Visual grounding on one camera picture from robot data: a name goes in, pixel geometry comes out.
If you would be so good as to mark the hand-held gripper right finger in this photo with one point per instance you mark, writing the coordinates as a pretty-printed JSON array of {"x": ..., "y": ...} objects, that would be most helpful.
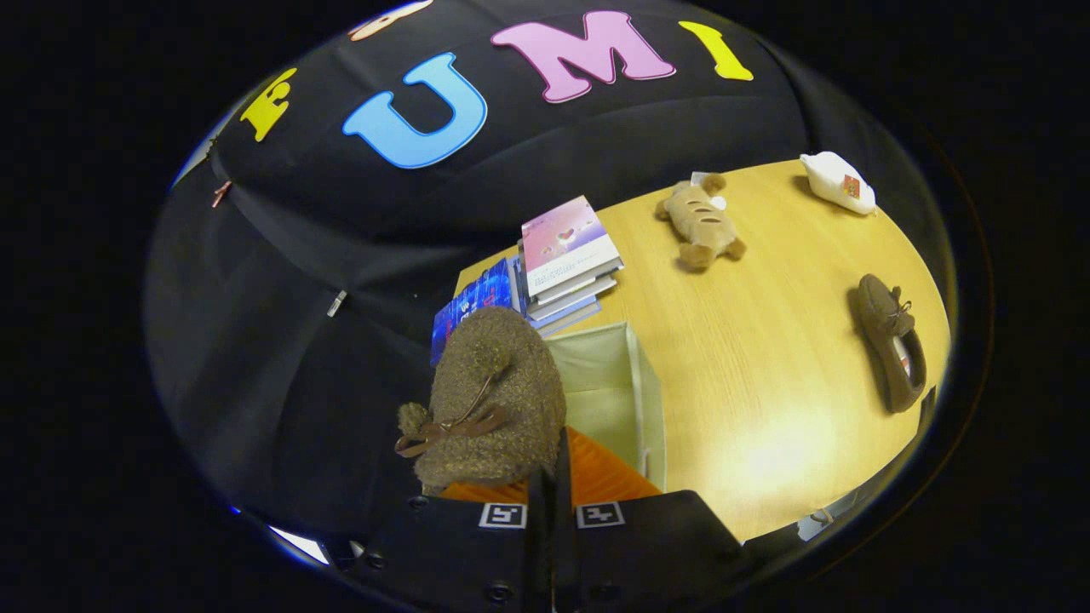
[{"x": 656, "y": 549}]

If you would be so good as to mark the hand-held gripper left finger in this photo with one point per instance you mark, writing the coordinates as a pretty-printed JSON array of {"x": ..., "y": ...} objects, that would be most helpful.
[{"x": 464, "y": 553}]

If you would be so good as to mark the brown fuzzy slipper shoe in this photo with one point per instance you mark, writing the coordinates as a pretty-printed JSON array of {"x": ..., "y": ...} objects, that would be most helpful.
[
  {"x": 502, "y": 392},
  {"x": 894, "y": 349}
]

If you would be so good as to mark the pale green fabric storage box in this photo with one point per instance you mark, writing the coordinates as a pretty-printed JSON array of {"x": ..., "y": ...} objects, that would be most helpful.
[{"x": 609, "y": 383}]

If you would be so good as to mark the pale blue book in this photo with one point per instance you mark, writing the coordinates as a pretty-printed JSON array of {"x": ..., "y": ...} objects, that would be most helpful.
[{"x": 566, "y": 317}]

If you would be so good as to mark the blue cover book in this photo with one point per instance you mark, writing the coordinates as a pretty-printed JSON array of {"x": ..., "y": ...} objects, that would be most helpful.
[{"x": 473, "y": 302}]

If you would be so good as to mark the silver cloth clip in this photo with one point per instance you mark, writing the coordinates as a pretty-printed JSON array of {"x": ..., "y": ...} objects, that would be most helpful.
[{"x": 336, "y": 302}]

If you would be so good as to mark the pink cover book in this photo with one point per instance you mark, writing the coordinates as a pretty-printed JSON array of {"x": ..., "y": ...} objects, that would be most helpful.
[{"x": 566, "y": 243}]

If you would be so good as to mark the brown bread plush toy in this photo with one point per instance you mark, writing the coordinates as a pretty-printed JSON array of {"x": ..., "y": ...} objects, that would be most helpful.
[{"x": 702, "y": 226}]

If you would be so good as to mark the white plush toy red label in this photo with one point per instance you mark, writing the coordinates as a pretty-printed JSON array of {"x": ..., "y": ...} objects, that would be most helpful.
[{"x": 839, "y": 183}]

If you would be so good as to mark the red cloth clip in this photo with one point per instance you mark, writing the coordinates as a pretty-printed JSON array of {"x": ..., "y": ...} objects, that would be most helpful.
[{"x": 221, "y": 194}]

